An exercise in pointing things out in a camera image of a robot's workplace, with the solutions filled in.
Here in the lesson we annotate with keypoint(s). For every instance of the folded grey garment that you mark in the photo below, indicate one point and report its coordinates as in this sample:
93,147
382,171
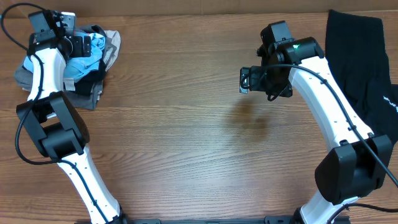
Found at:
86,102

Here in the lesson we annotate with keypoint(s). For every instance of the black garment on right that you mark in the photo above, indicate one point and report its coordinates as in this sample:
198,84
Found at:
356,53

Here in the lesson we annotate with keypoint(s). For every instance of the folded black garment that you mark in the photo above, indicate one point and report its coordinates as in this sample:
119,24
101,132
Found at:
90,81

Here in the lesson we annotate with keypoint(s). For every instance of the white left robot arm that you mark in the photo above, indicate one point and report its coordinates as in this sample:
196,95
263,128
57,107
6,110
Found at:
58,131

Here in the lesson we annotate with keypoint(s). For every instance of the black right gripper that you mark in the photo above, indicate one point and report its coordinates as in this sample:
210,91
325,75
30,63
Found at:
256,79

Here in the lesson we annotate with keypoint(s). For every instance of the light blue printed t-shirt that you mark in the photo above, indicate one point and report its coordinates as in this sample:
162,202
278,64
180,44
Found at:
49,67

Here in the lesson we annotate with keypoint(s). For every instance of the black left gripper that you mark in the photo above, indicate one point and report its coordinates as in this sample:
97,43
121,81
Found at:
78,51

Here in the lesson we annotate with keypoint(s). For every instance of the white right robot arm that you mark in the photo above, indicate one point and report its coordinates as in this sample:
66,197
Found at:
356,159

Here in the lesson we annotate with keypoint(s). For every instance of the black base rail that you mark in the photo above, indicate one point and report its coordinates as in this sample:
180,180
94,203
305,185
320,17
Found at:
199,221

